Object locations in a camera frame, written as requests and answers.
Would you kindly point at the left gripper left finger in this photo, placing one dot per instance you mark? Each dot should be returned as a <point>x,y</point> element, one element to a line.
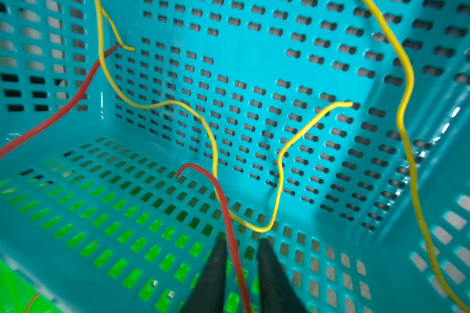
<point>209,293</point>

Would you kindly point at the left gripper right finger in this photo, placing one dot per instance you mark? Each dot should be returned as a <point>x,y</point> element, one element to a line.
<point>276,292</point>

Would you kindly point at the green plastic basket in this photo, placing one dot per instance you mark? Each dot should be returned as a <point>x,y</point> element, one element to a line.
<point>17,295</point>

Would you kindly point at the teal plastic basket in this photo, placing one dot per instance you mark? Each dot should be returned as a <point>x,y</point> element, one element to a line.
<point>93,217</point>

